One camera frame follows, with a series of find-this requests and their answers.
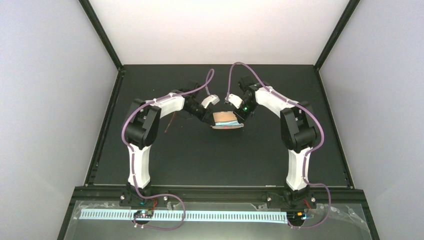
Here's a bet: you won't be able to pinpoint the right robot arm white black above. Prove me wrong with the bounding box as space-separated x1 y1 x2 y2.
226 76 322 210

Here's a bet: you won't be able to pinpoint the white slotted cable duct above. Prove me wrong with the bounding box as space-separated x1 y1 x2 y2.
79 209 288 224

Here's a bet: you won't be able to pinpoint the pink transparent sunglasses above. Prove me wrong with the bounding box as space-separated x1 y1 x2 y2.
164 111 193 133

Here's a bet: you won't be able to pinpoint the black aluminium frame rail front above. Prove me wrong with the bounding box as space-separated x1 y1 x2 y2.
71 185 366 203

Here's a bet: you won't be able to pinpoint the light blue cleaning cloth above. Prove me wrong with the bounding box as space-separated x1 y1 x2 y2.
212 120 244 129

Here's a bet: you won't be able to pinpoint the frame post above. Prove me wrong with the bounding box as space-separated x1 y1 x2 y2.
314 0 360 72
78 0 123 71

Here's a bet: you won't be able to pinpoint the brown plaid glasses case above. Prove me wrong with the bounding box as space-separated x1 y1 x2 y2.
210 111 240 130

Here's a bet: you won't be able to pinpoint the right rear frame post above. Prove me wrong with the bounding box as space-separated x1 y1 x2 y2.
314 0 360 72

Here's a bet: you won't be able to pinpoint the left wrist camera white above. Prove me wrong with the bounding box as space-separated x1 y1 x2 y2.
201 94 220 109

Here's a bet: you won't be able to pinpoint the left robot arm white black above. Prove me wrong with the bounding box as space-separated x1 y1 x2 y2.
121 84 220 205

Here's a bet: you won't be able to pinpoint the left rear frame post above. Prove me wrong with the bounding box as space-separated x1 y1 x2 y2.
78 0 123 71

